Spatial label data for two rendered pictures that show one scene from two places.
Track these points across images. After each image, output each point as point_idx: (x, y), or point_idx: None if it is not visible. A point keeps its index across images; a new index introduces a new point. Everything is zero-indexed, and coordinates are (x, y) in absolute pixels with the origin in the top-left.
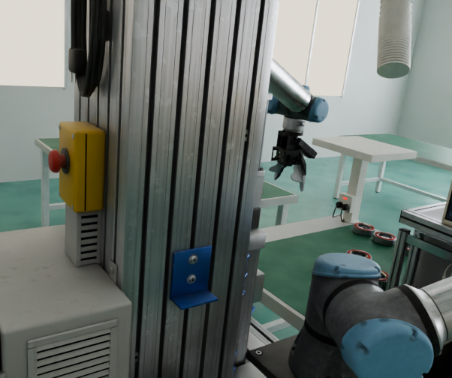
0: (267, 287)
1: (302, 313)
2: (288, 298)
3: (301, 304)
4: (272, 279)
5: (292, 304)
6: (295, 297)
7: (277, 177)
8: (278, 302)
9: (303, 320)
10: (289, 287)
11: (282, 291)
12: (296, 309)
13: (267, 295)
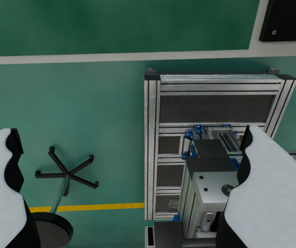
0: (137, 46)
1: (217, 47)
2: (177, 37)
3: (200, 30)
4: (117, 17)
5: (192, 44)
6: (181, 24)
7: (19, 140)
8: (176, 59)
9: (227, 57)
10: (153, 9)
11: (157, 31)
12: (205, 49)
13: (154, 59)
